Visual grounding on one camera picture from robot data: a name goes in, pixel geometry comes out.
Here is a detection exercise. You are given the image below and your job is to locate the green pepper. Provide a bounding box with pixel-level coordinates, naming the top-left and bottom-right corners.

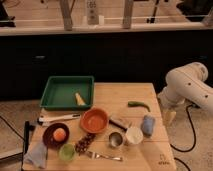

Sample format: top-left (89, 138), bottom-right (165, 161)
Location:
top-left (127, 101), bottom-right (151, 112)

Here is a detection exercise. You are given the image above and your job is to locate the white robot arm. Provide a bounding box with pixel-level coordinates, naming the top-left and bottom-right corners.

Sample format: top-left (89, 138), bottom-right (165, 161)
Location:
top-left (157, 62), bottom-right (213, 126)

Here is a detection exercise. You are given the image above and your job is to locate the white paper cup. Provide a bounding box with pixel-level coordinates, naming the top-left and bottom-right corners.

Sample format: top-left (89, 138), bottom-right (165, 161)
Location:
top-left (125, 126), bottom-right (143, 145)

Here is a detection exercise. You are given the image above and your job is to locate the small metal cup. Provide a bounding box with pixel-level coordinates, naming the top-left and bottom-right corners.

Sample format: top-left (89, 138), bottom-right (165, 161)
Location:
top-left (109, 132), bottom-right (123, 148)

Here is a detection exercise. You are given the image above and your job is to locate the small green cup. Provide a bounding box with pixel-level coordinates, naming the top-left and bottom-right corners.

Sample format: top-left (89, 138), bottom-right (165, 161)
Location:
top-left (59, 144), bottom-right (75, 161)

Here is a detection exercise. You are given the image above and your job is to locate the orange bowl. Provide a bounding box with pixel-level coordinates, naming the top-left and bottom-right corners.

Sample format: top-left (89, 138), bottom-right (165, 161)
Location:
top-left (80, 108), bottom-right (109, 134)

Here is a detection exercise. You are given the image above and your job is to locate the silver fork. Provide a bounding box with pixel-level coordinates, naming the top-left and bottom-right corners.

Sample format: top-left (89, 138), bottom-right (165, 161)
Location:
top-left (85, 151), bottom-right (123, 162)

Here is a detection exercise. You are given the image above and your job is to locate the brown grape bunch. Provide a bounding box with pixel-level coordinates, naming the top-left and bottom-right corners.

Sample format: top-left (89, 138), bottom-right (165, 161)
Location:
top-left (75, 133), bottom-right (96, 155)

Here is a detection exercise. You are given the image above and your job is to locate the yellow corn piece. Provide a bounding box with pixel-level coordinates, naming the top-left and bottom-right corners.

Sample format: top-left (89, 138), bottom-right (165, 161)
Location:
top-left (75, 93), bottom-right (86, 106)

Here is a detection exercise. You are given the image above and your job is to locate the green plastic tray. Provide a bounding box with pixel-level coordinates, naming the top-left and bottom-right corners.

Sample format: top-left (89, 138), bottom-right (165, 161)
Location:
top-left (40, 76), bottom-right (94, 111)

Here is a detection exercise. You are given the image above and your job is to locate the orange fruit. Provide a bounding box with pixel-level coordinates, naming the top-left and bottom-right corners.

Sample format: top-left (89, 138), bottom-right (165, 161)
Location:
top-left (53, 128), bottom-right (66, 142)

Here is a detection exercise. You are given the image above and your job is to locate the blue grey cloth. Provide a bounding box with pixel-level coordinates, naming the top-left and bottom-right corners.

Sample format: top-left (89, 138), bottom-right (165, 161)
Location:
top-left (24, 141), bottom-right (47, 169)

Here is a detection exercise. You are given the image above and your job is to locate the black table clamp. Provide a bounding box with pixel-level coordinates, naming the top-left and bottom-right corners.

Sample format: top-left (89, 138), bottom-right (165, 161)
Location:
top-left (22, 121), bottom-right (35, 155)

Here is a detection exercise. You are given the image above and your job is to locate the black cable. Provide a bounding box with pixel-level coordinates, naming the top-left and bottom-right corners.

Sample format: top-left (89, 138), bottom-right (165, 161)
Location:
top-left (170, 104), bottom-right (198, 171)

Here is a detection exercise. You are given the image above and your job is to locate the white handled utensil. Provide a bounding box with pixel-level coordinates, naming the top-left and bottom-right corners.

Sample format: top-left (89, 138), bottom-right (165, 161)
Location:
top-left (38, 114), bottom-right (81, 123)

